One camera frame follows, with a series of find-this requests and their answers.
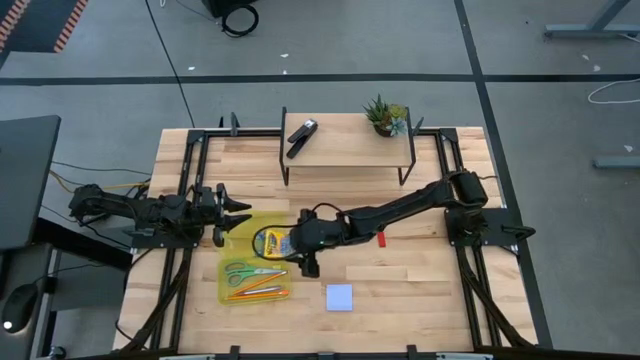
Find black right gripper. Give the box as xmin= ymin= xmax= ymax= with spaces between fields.
xmin=253 ymin=209 xmax=351 ymax=279

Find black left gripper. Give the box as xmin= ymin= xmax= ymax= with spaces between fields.
xmin=192 ymin=182 xmax=253 ymax=249

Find yellow green crayon box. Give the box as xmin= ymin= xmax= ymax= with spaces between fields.
xmin=262 ymin=228 xmax=296 ymax=260

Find yellow translucent pencil case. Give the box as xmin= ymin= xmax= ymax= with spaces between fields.
xmin=217 ymin=212 xmax=296 ymax=307

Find green handled scissors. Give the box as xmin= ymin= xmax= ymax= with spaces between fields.
xmin=223 ymin=261 xmax=282 ymax=287

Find orange pencil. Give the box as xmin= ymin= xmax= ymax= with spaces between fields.
xmin=230 ymin=271 xmax=289 ymax=297
xmin=225 ymin=290 xmax=291 ymax=302

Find pink pen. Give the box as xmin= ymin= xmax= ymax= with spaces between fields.
xmin=234 ymin=285 xmax=282 ymax=297

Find pale blue sticky note pad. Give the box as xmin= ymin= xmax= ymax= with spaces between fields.
xmin=325 ymin=283 xmax=354 ymax=313

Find black stapler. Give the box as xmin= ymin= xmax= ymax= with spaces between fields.
xmin=286 ymin=118 xmax=320 ymax=160

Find wooden shelf riser black legs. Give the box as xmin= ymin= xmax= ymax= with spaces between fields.
xmin=279 ymin=105 xmax=418 ymax=187

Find potted succulent plant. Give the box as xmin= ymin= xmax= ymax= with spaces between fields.
xmin=363 ymin=93 xmax=410 ymax=139

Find black floor box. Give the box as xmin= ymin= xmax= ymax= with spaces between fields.
xmin=202 ymin=0 xmax=261 ymax=19

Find dark grey desk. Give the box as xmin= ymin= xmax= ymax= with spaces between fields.
xmin=0 ymin=115 xmax=62 ymax=251

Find black mat striped edges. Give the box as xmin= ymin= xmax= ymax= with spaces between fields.
xmin=0 ymin=0 xmax=89 ymax=54

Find grey table foot bar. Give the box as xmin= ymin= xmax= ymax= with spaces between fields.
xmin=593 ymin=155 xmax=640 ymax=170

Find black metal table frame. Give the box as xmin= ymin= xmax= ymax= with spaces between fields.
xmin=114 ymin=127 xmax=539 ymax=359

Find black cable bundle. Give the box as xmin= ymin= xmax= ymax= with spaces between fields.
xmin=117 ymin=247 xmax=194 ymax=352
xmin=457 ymin=244 xmax=531 ymax=349

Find long black floor cable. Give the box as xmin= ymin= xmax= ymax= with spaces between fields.
xmin=144 ymin=0 xmax=196 ymax=129

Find black coiled cable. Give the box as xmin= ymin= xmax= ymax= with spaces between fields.
xmin=221 ymin=3 xmax=260 ymax=39

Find white floor cable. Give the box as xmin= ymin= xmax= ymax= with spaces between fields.
xmin=587 ymin=77 xmax=640 ymax=106

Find grey table leg frame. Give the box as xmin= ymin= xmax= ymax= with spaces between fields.
xmin=543 ymin=0 xmax=640 ymax=41

